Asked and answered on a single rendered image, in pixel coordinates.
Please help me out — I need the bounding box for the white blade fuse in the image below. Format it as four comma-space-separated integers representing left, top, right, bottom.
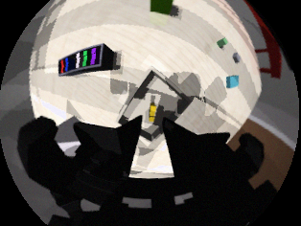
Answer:
75, 53, 84, 68

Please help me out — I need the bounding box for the teal rectangular block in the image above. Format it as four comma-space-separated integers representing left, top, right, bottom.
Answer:
225, 75, 240, 89

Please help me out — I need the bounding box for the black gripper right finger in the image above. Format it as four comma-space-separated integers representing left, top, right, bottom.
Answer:
162, 118, 231, 177

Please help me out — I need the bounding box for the yellow fuse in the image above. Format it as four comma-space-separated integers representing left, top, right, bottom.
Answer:
150, 102, 157, 122

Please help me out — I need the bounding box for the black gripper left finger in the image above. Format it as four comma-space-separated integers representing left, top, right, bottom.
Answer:
73, 116, 143, 177

